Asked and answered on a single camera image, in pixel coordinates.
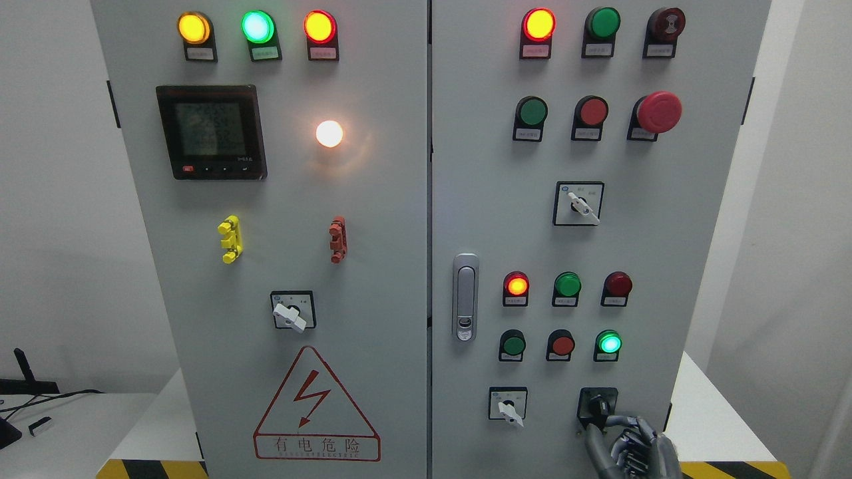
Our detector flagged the white platform with hazard stripes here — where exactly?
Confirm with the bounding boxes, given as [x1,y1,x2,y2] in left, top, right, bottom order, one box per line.
[98,355,790,478]

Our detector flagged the silver door latch handle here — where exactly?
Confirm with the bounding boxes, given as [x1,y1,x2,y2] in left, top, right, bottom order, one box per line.
[451,253,480,342]

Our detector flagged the green push button upper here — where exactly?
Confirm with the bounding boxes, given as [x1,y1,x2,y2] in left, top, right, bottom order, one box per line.
[513,95,548,142]

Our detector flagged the black cable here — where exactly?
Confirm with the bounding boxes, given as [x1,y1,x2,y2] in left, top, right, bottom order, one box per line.
[0,389,105,420]

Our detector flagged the yellow indicator lamp top left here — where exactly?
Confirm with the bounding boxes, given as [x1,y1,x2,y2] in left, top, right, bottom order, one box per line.
[177,10,217,63]

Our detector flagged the red lit lamp left door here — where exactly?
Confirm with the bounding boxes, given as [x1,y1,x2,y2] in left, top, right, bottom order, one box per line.
[302,10,339,61]

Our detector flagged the white selector switch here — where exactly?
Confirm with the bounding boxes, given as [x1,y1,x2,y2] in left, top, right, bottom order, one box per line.
[488,387,529,428]
[552,181,604,226]

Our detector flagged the red push button lower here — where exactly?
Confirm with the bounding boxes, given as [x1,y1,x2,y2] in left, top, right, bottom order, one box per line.
[545,329,576,362]

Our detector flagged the green lamp middle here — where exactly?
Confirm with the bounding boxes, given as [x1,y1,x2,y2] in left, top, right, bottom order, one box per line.
[552,271,582,307]

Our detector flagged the green lamp right top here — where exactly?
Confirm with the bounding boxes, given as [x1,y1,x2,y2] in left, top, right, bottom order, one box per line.
[581,7,621,59]

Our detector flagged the dark red buzzer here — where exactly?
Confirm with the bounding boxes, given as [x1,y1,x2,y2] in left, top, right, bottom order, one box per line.
[643,8,686,59]

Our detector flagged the white selector switch upper right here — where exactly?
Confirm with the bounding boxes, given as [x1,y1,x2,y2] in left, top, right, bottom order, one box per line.
[552,181,604,226]

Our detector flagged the green push button lower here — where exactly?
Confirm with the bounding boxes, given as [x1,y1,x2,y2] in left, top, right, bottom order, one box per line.
[499,329,527,362]

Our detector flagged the red push button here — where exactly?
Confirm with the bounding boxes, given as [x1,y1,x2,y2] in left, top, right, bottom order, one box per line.
[545,329,576,362]
[571,95,609,142]

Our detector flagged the red lamp middle right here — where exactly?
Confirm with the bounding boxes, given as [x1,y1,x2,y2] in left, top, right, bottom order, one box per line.
[600,271,633,307]

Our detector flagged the red emergency stop mushroom button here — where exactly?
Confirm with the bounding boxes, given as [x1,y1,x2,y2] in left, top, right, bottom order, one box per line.
[626,90,684,142]

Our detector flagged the black digital power meter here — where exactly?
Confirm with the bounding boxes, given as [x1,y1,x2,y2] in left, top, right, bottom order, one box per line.
[156,84,267,181]

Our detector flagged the grey cabinet door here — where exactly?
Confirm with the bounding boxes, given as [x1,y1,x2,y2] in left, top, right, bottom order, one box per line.
[91,1,429,478]
[431,1,771,478]

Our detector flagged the green lamp lower right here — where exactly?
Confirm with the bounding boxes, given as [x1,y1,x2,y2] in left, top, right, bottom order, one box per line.
[593,329,622,362]

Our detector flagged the red electrical hazard warning sticker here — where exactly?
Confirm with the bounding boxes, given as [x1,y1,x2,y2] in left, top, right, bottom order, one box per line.
[253,345,381,462]

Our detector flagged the red lit lamp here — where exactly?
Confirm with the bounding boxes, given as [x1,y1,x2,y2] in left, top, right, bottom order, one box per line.
[503,271,530,307]
[519,8,556,60]

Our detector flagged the green lit indicator lamp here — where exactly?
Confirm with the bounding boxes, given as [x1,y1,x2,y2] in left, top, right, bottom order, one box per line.
[241,10,281,63]

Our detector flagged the white selector switch lower right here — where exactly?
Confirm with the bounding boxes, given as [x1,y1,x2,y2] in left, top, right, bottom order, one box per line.
[488,387,529,428]

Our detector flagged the white lit indicator lamp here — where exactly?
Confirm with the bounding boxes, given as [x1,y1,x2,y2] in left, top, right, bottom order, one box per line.
[316,119,345,148]

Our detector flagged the red lit lamp middle left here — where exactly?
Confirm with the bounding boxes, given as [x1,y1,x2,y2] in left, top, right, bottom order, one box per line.
[503,271,530,307]

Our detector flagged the red test terminal block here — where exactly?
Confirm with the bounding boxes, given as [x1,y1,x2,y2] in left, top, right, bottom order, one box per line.
[328,216,349,264]

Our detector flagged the yellow test terminal block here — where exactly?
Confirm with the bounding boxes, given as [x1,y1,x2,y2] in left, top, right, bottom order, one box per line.
[217,215,243,264]

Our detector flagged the red lit lamp right top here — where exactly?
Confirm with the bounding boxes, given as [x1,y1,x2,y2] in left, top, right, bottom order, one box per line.
[519,8,556,60]

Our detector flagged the grey cabinet left door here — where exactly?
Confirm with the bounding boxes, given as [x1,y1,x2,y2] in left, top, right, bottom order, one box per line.
[91,1,429,478]

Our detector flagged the small black white adapter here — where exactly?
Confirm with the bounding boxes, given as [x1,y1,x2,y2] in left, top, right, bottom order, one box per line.
[28,416,54,437]

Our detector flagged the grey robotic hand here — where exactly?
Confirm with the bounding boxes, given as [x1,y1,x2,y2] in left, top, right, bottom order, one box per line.
[584,416,684,478]

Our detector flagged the red push button upper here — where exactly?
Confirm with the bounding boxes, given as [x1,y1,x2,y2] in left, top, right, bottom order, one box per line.
[571,95,609,142]

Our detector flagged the grey cabinet right door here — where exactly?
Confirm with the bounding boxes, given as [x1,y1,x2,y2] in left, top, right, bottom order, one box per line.
[431,1,771,478]

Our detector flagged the black rotary knob switch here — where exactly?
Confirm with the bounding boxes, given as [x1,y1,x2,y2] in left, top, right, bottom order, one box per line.
[577,387,618,428]

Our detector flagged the black device with antenna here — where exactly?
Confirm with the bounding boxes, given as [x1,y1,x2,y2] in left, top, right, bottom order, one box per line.
[1,348,60,449]

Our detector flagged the white selector switch left door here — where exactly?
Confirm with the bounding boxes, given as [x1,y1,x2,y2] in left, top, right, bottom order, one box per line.
[269,290,316,333]

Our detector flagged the green push button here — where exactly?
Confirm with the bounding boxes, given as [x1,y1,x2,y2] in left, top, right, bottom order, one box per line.
[499,329,527,362]
[513,95,548,142]

